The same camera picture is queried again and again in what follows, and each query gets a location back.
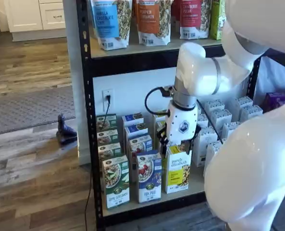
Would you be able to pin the white cabinet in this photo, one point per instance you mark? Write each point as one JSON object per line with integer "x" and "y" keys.
{"x": 24, "y": 14}

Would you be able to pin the orange pumpkin cinnamon granola bag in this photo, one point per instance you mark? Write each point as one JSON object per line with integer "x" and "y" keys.
{"x": 134, "y": 7}
{"x": 147, "y": 19}

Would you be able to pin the green apple pie box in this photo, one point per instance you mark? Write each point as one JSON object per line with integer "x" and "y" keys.
{"x": 215, "y": 24}

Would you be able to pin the purple box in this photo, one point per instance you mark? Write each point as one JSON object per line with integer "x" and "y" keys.
{"x": 273, "y": 99}

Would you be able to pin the white plastic sheet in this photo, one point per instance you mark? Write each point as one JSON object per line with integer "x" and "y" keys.
{"x": 276, "y": 79}

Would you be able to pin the red cranberry pecan granola bag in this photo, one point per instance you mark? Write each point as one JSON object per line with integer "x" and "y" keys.
{"x": 174, "y": 14}
{"x": 192, "y": 16}

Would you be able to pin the blue vanilla chocolate granola bag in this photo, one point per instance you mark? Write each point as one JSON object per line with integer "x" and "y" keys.
{"x": 106, "y": 19}

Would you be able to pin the white carton box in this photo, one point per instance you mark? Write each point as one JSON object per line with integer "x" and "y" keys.
{"x": 204, "y": 144}
{"x": 213, "y": 150}
{"x": 243, "y": 102}
{"x": 221, "y": 118}
{"x": 251, "y": 111}
{"x": 214, "y": 105}
{"x": 202, "y": 120}
{"x": 230, "y": 127}

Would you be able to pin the black metal shelf rack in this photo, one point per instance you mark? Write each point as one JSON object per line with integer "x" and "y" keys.
{"x": 132, "y": 63}

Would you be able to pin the yellow purely elizabeth box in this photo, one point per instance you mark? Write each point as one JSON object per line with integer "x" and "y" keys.
{"x": 159, "y": 125}
{"x": 178, "y": 170}
{"x": 157, "y": 116}
{"x": 159, "y": 149}

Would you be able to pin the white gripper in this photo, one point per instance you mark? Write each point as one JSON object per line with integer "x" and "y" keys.
{"x": 182, "y": 125}

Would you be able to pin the green cereal box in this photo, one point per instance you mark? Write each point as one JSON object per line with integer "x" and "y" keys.
{"x": 115, "y": 183}
{"x": 107, "y": 137}
{"x": 111, "y": 121}
{"x": 108, "y": 150}

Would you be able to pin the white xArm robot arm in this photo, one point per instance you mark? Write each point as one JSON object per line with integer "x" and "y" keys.
{"x": 252, "y": 168}

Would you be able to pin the grey floor rug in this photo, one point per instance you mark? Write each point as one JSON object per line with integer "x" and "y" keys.
{"x": 24, "y": 110}

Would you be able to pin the white wall outlet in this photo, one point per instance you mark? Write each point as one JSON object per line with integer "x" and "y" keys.
{"x": 104, "y": 106}

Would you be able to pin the black boot-shaped object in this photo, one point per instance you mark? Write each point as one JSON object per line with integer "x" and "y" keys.
{"x": 65, "y": 135}

